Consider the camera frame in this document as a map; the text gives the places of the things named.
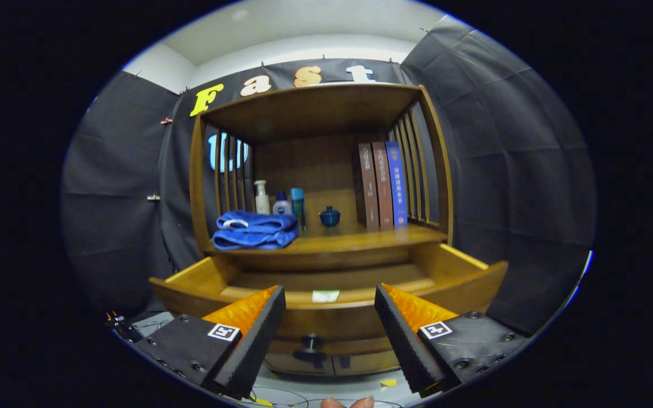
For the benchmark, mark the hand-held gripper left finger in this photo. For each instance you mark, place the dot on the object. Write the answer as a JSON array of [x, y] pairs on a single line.
[[255, 345]]

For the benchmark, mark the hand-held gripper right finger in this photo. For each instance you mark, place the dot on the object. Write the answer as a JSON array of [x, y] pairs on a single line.
[[406, 345]]

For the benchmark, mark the wooden drawer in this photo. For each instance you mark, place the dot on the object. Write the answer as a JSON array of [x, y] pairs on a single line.
[[332, 320]]

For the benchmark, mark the wooden cabinet door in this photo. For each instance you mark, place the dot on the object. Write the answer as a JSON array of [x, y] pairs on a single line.
[[298, 365], [366, 362]]

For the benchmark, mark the wooden countertop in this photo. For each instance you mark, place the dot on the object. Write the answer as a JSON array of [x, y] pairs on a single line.
[[349, 238]]

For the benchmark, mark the wooden cabinet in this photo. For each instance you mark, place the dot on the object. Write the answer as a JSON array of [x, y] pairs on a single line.
[[315, 164]]

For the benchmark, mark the yellow tape piece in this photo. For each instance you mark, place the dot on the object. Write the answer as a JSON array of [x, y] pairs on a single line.
[[388, 382]]

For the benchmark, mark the blue folded towel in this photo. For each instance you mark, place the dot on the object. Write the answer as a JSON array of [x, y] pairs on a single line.
[[253, 229]]

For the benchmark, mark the white and blue lotion bottle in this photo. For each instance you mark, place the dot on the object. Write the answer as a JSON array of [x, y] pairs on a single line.
[[282, 207]]

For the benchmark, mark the white pump bottle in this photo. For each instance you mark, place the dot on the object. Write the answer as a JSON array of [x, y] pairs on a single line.
[[262, 201]]

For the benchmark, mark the blue lidded cup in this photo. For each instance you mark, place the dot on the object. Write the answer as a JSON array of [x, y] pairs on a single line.
[[330, 217]]

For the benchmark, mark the teal bottle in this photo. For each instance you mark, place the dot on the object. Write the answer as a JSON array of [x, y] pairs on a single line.
[[298, 201]]

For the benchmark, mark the reddish brown book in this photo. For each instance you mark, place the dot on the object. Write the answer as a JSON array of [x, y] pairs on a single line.
[[383, 187]]

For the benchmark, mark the dark brown book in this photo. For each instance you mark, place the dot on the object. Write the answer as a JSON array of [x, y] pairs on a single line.
[[367, 187]]

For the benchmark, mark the blue book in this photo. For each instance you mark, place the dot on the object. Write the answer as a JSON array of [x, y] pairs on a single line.
[[397, 181]]

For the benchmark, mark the black backdrop cloth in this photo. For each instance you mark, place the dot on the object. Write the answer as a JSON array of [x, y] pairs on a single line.
[[117, 198]]

